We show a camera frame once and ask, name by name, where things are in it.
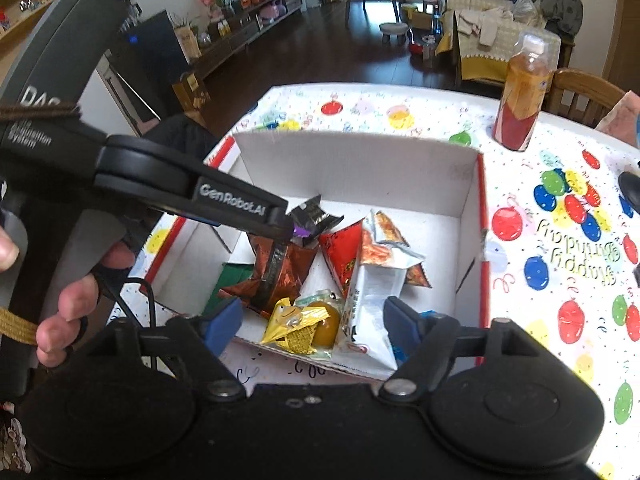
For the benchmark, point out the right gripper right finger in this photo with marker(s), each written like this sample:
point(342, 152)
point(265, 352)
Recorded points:
point(427, 342)

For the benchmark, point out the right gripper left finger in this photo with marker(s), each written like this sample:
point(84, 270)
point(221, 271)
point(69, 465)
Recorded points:
point(200, 342)

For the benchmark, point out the green snack packet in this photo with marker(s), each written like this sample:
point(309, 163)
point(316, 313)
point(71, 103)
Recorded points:
point(230, 275)

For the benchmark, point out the white noodle snack packet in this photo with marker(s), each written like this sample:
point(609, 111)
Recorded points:
point(362, 344)

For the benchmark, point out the yellow candy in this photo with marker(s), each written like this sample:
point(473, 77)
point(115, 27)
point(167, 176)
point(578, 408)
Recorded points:
point(292, 328)

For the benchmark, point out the brown foil snack packet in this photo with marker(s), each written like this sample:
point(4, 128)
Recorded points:
point(280, 270)

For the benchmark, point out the red fried snack bag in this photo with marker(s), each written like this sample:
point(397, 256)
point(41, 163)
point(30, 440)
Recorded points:
point(374, 241)

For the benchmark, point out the purple candy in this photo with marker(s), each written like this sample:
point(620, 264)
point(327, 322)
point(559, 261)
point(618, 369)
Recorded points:
point(303, 232)

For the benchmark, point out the black snack packet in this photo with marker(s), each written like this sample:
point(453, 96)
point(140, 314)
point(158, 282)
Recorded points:
point(313, 216)

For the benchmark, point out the yellow jelly cup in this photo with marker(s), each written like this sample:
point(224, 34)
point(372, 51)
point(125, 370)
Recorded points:
point(327, 319)

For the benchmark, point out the person's left hand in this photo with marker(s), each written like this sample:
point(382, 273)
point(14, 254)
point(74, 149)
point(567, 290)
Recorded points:
point(76, 300)

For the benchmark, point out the black jacket on chair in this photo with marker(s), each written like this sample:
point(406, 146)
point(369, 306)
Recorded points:
point(183, 134)

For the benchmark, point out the red white cardboard box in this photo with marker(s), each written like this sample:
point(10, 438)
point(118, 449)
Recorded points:
point(432, 190)

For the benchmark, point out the balloon birthday tablecloth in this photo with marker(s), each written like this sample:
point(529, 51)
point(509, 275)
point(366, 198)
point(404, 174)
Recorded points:
point(543, 236)

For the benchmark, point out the small blue globe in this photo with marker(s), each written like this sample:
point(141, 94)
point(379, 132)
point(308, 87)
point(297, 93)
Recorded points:
point(629, 184)

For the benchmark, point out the tv cabinet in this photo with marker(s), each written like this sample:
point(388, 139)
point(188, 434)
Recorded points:
point(245, 28)

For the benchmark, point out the wooden chair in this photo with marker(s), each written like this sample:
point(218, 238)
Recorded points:
point(581, 97)

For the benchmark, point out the orange juice bottle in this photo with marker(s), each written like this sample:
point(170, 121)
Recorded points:
point(528, 74)

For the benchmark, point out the small round stool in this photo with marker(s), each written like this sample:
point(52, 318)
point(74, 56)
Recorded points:
point(397, 31)

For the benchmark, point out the sofa with yellow cover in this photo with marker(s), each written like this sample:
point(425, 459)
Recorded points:
point(481, 35)

